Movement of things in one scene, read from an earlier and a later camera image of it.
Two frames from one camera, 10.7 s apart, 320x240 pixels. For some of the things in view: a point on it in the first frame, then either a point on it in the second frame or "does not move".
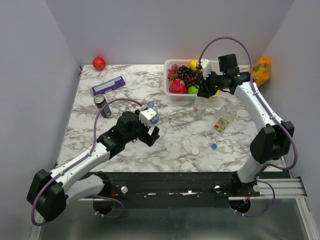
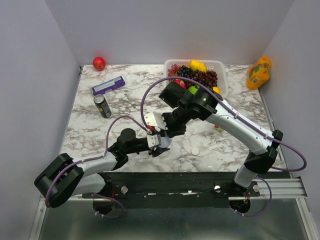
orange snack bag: (261, 70) does not move
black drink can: (99, 101) does not move
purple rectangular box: (109, 85) does not move
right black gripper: (204, 90) → (170, 132)
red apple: (99, 63) does not move
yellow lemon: (193, 64) does not move
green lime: (192, 90) does not move
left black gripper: (147, 138) → (158, 151)
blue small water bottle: (156, 119) → (166, 141)
